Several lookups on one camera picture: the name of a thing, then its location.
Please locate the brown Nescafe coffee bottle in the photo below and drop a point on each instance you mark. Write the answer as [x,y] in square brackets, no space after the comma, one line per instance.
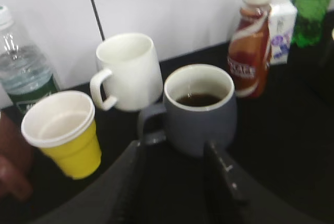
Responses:
[250,50]

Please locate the grey ceramic mug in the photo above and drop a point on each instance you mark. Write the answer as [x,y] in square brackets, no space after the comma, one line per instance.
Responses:
[198,105]

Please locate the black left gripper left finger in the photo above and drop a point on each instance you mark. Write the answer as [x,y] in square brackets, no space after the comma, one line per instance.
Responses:
[110,198]

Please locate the white blueberry milk carton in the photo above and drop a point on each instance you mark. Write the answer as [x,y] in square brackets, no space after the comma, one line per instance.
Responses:
[281,26]

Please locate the white ceramic mug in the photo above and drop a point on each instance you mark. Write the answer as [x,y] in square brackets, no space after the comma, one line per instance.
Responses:
[129,76]

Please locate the clear water bottle green label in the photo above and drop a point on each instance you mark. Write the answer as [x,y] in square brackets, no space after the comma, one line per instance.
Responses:
[26,74]

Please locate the green Sprite bottle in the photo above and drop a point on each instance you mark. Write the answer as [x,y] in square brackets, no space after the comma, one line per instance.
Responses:
[309,21]

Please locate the yellow paper cup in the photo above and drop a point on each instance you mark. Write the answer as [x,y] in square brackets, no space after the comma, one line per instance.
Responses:
[62,126]

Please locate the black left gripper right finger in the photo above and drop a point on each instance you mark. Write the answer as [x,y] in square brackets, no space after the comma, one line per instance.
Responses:
[233,196]

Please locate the brown ceramic mug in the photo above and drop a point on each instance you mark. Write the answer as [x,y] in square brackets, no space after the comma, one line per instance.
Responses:
[16,161]

